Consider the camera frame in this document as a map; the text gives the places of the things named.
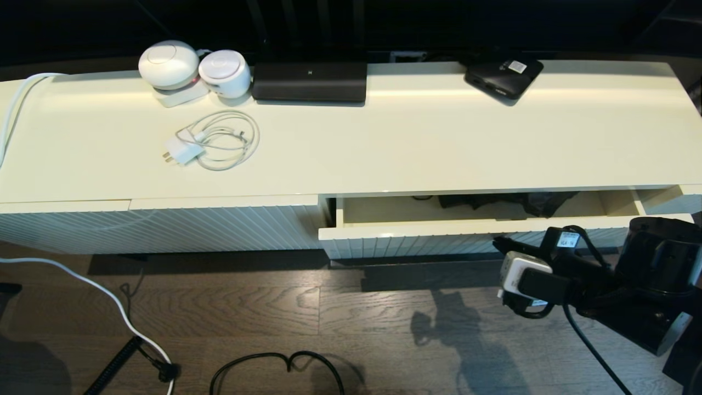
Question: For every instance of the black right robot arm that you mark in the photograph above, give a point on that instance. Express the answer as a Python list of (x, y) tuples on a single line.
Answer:
[(658, 258)]

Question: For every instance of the black umbrella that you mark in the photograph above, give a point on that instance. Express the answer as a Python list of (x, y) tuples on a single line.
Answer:
[(493, 202)]

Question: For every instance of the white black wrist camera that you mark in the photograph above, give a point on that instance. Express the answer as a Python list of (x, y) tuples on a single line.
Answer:
[(521, 269)]

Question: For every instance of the white ribbed tv cabinet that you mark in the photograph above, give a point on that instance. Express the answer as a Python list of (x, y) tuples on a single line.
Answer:
[(356, 153)]

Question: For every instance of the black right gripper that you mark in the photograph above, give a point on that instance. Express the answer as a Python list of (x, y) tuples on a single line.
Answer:
[(592, 280)]

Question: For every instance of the white flat box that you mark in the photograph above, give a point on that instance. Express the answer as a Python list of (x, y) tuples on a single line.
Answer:
[(181, 97)]

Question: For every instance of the black rectangular speaker bar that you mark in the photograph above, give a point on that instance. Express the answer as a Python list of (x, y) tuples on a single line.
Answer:
[(310, 82)]

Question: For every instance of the white cabinet drawer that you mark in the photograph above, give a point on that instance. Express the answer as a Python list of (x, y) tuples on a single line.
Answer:
[(411, 241)]

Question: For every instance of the large white round device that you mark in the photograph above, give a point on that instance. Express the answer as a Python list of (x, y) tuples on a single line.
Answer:
[(167, 65)]

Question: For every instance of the white wall socket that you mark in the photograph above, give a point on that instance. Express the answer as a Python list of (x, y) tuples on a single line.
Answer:
[(408, 56)]

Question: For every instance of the white charger plug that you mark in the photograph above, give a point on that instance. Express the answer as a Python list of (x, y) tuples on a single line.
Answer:
[(181, 151)]

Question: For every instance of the small white round device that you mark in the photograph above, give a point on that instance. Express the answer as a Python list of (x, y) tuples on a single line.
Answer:
[(225, 74)]

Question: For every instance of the black set-top box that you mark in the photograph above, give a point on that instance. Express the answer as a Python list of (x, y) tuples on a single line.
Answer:
[(502, 79)]

